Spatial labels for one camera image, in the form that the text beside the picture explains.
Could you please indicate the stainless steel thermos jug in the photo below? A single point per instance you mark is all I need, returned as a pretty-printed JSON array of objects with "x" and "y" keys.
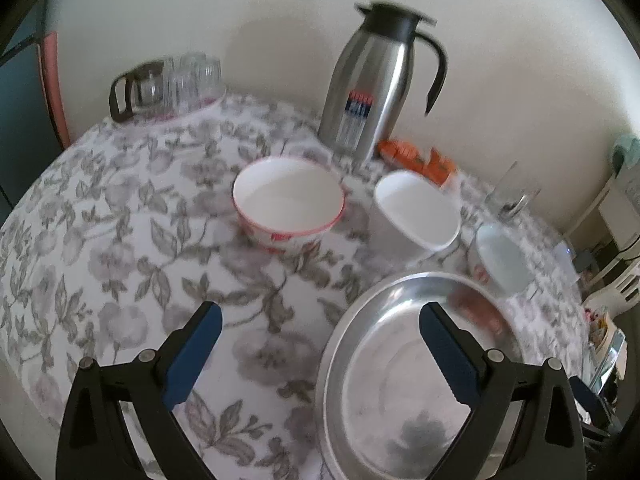
[{"x": 365, "y": 75}]

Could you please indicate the small white device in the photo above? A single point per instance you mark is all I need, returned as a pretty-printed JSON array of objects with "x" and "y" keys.
[{"x": 566, "y": 251}]

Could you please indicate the round steel plate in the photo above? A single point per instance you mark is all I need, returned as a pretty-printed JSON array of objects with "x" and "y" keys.
[{"x": 380, "y": 360}]

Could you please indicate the white bowl with strawberry print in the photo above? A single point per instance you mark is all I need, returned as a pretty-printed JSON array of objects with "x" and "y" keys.
[{"x": 502, "y": 260}]

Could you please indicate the red-rimmed strawberry bowl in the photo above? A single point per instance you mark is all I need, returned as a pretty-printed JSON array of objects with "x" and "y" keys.
[{"x": 289, "y": 200}]

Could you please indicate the white wooden shelf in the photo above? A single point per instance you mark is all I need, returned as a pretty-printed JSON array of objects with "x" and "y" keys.
[{"x": 615, "y": 220}]

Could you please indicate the clear glass mug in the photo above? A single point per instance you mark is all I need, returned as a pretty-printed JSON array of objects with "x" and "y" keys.
[{"x": 512, "y": 192}]

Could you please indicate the colourful packet pile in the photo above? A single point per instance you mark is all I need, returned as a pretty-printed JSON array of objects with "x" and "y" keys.
[{"x": 597, "y": 327}]

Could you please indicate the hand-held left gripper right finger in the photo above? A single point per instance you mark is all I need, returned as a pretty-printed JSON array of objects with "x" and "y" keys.
[{"x": 445, "y": 350}]

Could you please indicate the dark teal cabinet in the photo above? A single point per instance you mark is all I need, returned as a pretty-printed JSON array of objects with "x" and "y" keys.
[{"x": 20, "y": 125}]

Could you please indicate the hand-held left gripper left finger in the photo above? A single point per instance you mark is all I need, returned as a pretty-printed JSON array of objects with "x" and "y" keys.
[{"x": 195, "y": 355}]

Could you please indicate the pink panel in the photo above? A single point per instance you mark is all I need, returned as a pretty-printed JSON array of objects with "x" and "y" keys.
[{"x": 52, "y": 90}]

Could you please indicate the white round tray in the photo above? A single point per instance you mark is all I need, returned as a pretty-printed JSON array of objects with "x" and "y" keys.
[{"x": 210, "y": 104}]

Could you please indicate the grey floral tablecloth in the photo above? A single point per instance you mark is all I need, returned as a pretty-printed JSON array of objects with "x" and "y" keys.
[{"x": 125, "y": 210}]

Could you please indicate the shiny grey panel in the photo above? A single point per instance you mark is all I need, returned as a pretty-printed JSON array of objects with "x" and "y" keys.
[{"x": 612, "y": 360}]

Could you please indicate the pale green cushion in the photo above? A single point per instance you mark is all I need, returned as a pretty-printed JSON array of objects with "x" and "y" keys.
[{"x": 627, "y": 152}]

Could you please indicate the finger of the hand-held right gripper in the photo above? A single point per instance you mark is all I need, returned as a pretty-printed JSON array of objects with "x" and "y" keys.
[{"x": 590, "y": 402}]

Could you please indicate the black power adapter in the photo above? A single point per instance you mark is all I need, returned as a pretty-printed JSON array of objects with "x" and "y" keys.
[{"x": 586, "y": 260}]

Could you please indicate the orange snack packet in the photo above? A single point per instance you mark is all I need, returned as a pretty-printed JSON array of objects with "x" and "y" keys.
[
  {"x": 440, "y": 167},
  {"x": 400, "y": 152}
]

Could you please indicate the white square bowl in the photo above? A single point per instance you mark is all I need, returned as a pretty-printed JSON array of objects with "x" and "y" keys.
[{"x": 415, "y": 210}]

